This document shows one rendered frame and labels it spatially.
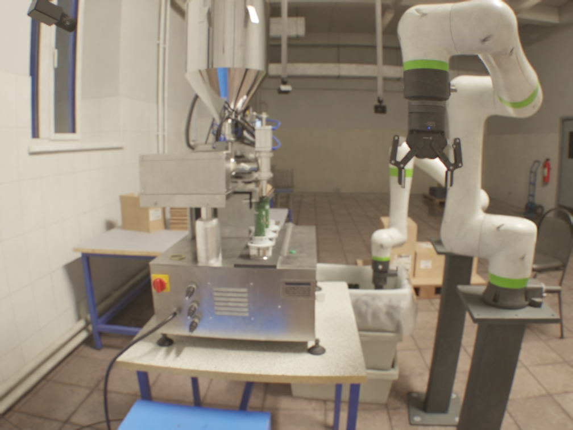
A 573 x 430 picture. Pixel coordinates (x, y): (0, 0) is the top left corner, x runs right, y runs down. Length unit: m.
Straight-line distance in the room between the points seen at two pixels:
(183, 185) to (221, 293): 0.32
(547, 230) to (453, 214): 2.16
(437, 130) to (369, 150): 10.79
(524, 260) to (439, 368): 1.04
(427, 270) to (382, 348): 1.87
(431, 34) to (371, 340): 1.56
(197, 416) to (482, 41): 1.16
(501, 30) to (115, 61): 3.30
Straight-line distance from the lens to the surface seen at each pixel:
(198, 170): 1.14
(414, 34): 0.80
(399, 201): 2.00
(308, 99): 11.53
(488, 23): 0.76
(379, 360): 2.14
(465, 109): 1.18
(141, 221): 2.97
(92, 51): 3.84
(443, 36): 0.79
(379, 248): 1.94
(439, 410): 2.25
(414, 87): 0.79
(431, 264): 3.86
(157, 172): 1.18
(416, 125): 0.79
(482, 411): 1.40
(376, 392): 2.24
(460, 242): 1.20
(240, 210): 1.45
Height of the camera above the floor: 1.36
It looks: 10 degrees down
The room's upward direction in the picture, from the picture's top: straight up
